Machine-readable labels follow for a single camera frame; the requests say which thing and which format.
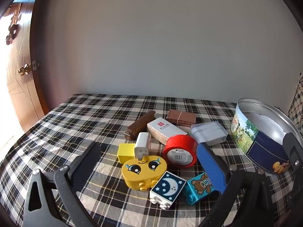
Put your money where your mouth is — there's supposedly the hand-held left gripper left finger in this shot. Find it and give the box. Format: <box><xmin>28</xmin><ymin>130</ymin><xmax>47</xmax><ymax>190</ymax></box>
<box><xmin>22</xmin><ymin>142</ymin><xmax>102</xmax><ymax>227</ymax></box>

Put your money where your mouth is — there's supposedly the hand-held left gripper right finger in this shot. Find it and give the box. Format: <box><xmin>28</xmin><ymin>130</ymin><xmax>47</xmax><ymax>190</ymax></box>
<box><xmin>196</xmin><ymin>143</ymin><xmax>276</xmax><ymax>227</ymax></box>

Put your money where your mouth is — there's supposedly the yellow face toy block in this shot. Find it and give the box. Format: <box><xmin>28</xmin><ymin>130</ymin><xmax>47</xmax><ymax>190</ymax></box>
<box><xmin>121</xmin><ymin>154</ymin><xmax>168</xmax><ymax>192</ymax></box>

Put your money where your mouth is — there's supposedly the white moon toy block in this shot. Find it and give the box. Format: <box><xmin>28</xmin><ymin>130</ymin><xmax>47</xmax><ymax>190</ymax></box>
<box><xmin>149</xmin><ymin>171</ymin><xmax>187</xmax><ymax>210</ymax></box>

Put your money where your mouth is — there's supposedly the brass door knob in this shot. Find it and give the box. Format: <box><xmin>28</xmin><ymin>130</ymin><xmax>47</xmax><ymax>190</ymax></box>
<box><xmin>18</xmin><ymin>63</ymin><xmax>32</xmax><ymax>76</ymax></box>

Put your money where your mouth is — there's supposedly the white charger plug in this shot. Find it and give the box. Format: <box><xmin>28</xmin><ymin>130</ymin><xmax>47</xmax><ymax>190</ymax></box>
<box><xmin>134</xmin><ymin>132</ymin><xmax>151</xmax><ymax>159</ymax></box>

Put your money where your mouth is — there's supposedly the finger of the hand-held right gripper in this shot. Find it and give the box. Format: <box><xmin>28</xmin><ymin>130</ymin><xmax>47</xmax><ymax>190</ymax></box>
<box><xmin>282</xmin><ymin>132</ymin><xmax>303</xmax><ymax>171</ymax></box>

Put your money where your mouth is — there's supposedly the plaid pillow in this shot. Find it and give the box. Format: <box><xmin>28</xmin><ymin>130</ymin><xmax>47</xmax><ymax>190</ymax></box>
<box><xmin>286</xmin><ymin>73</ymin><xmax>303</xmax><ymax>135</ymax></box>

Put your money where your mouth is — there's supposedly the white paper tin liner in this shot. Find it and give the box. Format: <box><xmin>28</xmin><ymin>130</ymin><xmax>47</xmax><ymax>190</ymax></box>
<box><xmin>246</xmin><ymin>112</ymin><xmax>288</xmax><ymax>145</ymax></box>

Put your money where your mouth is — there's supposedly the clear plastic box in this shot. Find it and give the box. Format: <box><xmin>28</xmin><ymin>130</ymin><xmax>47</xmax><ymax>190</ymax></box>
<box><xmin>189</xmin><ymin>121</ymin><xmax>229</xmax><ymax>146</ymax></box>

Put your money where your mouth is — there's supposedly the teal bear toy block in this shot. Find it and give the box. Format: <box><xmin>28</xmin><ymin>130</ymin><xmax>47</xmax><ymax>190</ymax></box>
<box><xmin>184</xmin><ymin>172</ymin><xmax>219</xmax><ymax>206</ymax></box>

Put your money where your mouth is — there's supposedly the plaid bedsheet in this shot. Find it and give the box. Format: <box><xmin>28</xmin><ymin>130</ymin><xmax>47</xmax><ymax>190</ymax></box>
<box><xmin>0</xmin><ymin>93</ymin><xmax>303</xmax><ymax>227</ymax></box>

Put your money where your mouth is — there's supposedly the wooden door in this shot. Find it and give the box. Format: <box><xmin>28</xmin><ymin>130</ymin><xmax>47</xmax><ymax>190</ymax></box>
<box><xmin>0</xmin><ymin>0</ymin><xmax>50</xmax><ymax>133</ymax></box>

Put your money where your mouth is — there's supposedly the brown door ornament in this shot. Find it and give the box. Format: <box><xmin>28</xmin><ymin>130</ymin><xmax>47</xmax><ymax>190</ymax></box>
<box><xmin>6</xmin><ymin>2</ymin><xmax>23</xmax><ymax>45</ymax></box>

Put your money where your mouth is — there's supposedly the red round container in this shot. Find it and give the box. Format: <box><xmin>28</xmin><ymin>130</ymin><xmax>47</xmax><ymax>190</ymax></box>
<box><xmin>162</xmin><ymin>134</ymin><xmax>198</xmax><ymax>167</ymax></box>

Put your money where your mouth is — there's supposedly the round printed metal tin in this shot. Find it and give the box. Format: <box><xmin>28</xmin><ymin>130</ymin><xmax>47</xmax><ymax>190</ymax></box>
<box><xmin>231</xmin><ymin>98</ymin><xmax>303</xmax><ymax>175</ymax></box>

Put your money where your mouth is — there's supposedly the long white cardboard box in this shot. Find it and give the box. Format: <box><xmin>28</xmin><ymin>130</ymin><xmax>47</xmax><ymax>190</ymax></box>
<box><xmin>147</xmin><ymin>117</ymin><xmax>187</xmax><ymax>146</ymax></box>

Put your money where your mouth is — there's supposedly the brown wooden brush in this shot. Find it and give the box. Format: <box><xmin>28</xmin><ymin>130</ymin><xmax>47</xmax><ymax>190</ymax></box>
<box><xmin>124</xmin><ymin>111</ymin><xmax>156</xmax><ymax>140</ymax></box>

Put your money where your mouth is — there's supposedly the plain yellow toy block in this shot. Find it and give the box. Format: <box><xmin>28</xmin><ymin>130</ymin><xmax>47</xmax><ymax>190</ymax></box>
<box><xmin>117</xmin><ymin>143</ymin><xmax>136</xmax><ymax>164</ymax></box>

